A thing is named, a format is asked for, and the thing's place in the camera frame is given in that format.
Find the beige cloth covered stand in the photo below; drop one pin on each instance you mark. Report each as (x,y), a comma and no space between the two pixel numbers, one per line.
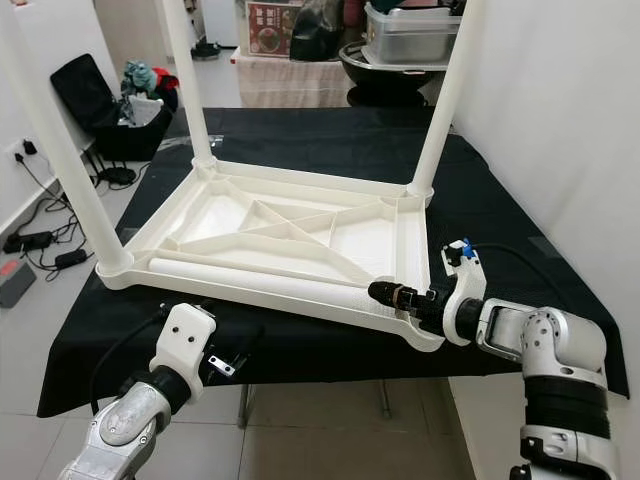
(295,82)

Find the black tablecloth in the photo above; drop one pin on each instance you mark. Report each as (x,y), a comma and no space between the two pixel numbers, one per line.
(310,130)

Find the white shelf board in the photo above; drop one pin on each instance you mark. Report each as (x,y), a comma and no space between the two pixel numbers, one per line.
(405,66)

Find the grey box with red label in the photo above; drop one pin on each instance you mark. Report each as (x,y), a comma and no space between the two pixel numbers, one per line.
(15,283)

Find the white plastic packet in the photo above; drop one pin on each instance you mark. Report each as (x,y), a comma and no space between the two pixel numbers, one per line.
(143,110)

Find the grey metal table frame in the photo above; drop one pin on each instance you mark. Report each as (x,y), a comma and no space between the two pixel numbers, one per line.
(245,405)

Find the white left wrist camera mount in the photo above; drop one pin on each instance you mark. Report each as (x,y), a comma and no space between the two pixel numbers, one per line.
(185,335)

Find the black open suitcase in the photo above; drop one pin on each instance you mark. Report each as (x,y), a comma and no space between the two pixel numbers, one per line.
(80,90)

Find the black plastic bag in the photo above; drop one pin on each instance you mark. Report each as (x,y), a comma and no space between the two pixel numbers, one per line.
(317,30)

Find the large black wok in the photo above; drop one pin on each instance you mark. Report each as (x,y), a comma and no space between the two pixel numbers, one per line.
(385,80)

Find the red cloth bundle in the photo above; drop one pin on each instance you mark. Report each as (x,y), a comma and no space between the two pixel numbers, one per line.
(166,79)

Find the storage box with orange lid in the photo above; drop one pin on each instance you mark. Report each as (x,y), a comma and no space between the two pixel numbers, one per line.
(272,30)

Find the teal cloth bundle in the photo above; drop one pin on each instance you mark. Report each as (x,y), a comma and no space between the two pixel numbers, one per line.
(140,76)

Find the clear grey storage box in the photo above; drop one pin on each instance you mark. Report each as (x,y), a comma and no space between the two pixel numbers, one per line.
(410,38)

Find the black power strip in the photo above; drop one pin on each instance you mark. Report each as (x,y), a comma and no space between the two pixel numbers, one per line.
(28,241)

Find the white wall socket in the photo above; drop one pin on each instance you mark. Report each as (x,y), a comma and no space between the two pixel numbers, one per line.
(25,149)

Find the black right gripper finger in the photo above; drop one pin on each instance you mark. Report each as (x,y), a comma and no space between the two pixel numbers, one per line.
(382,293)

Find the black oval device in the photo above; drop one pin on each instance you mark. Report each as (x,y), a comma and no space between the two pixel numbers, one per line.
(116,177)

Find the black shoe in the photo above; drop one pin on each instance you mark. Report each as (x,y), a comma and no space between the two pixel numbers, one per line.
(206,50)

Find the white plastic table leg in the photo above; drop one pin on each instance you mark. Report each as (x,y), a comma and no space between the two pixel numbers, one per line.
(188,80)
(450,90)
(260,275)
(60,140)

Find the small black power adapter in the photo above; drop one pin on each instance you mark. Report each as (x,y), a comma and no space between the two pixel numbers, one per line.
(71,258)

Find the white plastic table top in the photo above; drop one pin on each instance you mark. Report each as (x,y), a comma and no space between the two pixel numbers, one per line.
(360,250)

